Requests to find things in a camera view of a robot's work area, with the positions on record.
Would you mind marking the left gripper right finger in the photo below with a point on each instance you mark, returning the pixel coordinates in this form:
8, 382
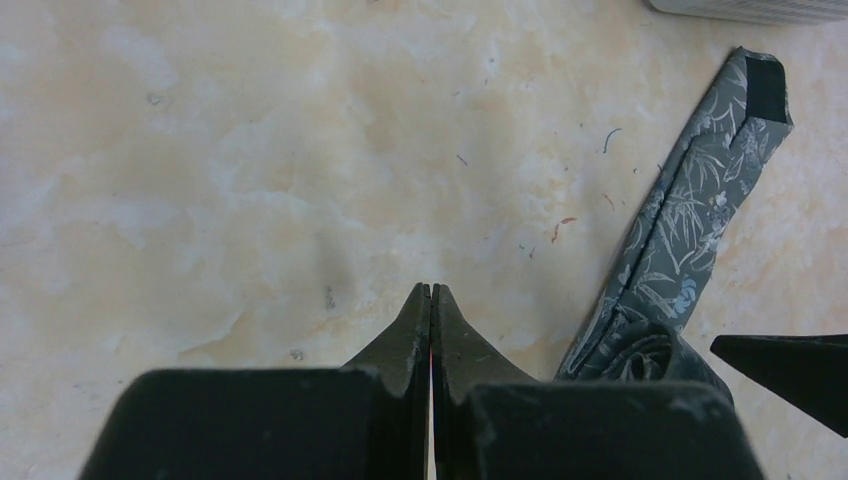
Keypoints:
493, 421

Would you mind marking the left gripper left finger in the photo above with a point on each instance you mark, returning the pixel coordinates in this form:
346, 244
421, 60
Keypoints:
366, 419

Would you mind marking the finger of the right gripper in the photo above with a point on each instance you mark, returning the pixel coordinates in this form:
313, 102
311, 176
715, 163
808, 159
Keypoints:
809, 372

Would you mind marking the grey floral tie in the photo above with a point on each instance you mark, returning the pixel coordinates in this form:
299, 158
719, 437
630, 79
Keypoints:
668, 256

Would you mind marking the white plastic basket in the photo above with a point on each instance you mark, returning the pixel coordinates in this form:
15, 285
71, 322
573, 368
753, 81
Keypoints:
769, 12

